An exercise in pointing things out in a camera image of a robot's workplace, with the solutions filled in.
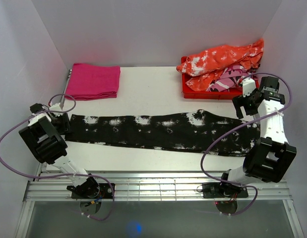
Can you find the black white tie-dye trousers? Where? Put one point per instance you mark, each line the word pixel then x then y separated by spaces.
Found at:
pixel 186 132

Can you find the folded magenta trousers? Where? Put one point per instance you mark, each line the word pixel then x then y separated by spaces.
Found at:
pixel 90 82

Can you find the aluminium rail frame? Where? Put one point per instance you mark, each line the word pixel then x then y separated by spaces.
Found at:
pixel 128 187

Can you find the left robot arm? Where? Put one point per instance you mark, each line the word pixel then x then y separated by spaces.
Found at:
pixel 43 137

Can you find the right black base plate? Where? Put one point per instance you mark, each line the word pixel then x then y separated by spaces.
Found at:
pixel 210 191

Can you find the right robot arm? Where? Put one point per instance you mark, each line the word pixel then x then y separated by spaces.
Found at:
pixel 270 157

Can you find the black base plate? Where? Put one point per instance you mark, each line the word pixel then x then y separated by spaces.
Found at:
pixel 106 192
pixel 210 191

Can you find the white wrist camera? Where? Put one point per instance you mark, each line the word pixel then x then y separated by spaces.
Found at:
pixel 56 108
pixel 248 86

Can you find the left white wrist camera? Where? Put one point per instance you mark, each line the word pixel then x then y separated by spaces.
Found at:
pixel 56 108

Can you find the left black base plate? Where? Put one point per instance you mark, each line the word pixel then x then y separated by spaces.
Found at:
pixel 106 192

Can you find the pink camouflage trousers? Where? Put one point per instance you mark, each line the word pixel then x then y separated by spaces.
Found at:
pixel 230 78

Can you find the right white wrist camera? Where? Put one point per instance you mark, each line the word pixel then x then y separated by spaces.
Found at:
pixel 248 86

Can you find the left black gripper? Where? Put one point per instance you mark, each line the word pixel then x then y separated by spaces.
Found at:
pixel 66 126

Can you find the orange white tie-dye trousers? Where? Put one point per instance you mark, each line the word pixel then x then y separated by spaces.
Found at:
pixel 245 54

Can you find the red plastic bin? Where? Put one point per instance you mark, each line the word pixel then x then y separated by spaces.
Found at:
pixel 217 93

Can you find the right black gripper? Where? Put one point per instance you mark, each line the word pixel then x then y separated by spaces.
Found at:
pixel 240 101

